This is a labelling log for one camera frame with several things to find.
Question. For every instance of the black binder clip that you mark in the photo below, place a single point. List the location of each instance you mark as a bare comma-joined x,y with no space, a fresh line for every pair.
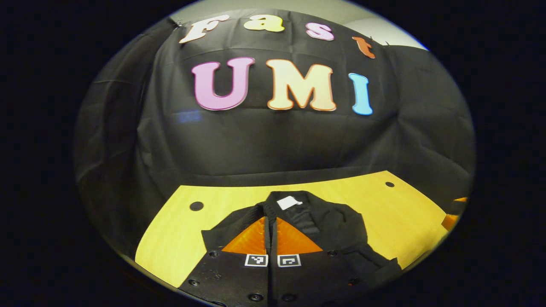
177,23

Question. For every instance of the black button-up jacket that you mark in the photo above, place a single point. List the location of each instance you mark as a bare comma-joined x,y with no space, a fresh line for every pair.
332,221

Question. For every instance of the black backdrop cloth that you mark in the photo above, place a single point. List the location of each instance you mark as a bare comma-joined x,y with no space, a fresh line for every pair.
277,145

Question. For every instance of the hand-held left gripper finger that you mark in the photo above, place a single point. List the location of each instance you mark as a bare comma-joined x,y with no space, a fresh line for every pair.
274,241
268,241

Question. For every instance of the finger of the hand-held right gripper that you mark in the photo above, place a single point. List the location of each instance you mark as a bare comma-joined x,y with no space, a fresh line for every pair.
450,221

